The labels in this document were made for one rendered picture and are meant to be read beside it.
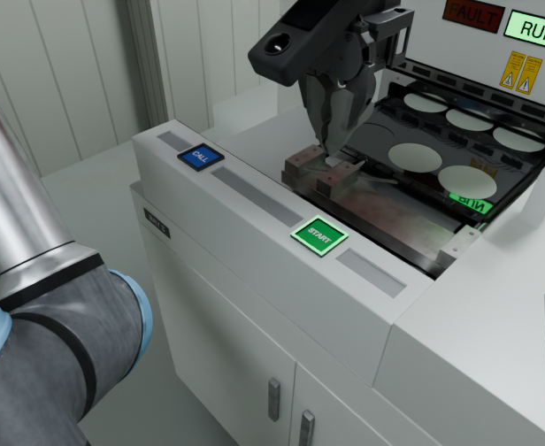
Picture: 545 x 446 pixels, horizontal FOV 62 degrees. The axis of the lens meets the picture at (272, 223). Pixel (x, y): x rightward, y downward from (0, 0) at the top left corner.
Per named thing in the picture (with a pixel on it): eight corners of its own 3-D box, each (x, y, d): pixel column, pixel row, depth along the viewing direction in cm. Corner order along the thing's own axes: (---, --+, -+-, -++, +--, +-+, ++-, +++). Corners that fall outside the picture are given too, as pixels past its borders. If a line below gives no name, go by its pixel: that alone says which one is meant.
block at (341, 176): (343, 173, 86) (345, 159, 84) (357, 180, 84) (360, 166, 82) (315, 190, 82) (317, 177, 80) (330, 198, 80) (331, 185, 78)
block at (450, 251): (461, 236, 73) (466, 223, 71) (480, 247, 71) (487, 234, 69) (434, 261, 69) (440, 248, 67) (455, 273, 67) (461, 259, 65)
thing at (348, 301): (183, 178, 94) (174, 118, 85) (410, 345, 65) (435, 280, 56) (144, 197, 89) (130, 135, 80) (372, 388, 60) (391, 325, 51)
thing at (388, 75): (379, 102, 115) (387, 65, 108) (559, 176, 91) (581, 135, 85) (376, 103, 114) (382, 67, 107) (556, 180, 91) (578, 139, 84)
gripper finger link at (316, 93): (354, 138, 55) (365, 63, 48) (322, 157, 51) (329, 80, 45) (334, 128, 56) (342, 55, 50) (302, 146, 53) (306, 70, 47)
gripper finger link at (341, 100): (375, 149, 53) (390, 72, 47) (343, 169, 50) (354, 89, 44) (354, 138, 55) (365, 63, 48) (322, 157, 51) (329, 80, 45)
